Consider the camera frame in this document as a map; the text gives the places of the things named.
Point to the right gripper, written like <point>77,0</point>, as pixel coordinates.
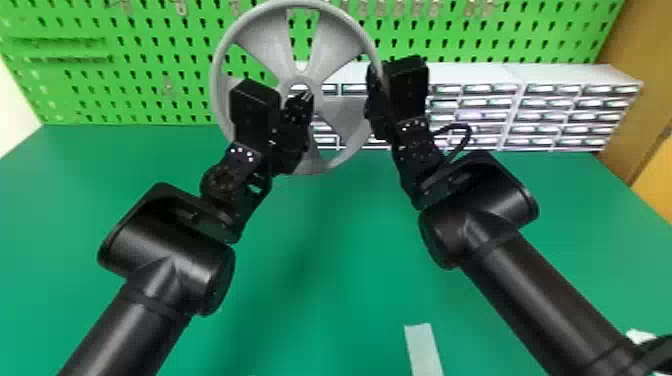
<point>380,118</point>

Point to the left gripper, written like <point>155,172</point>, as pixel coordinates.
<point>291,144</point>

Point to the grey wheel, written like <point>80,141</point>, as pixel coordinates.
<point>273,50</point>

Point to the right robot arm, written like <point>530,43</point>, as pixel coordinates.
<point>504,262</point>

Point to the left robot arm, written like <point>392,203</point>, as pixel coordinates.
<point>157,273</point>

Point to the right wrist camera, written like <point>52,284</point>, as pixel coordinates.
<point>405,84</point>

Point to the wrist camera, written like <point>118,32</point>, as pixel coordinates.
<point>405,84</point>
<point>253,113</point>

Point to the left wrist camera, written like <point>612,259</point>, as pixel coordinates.
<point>253,113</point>

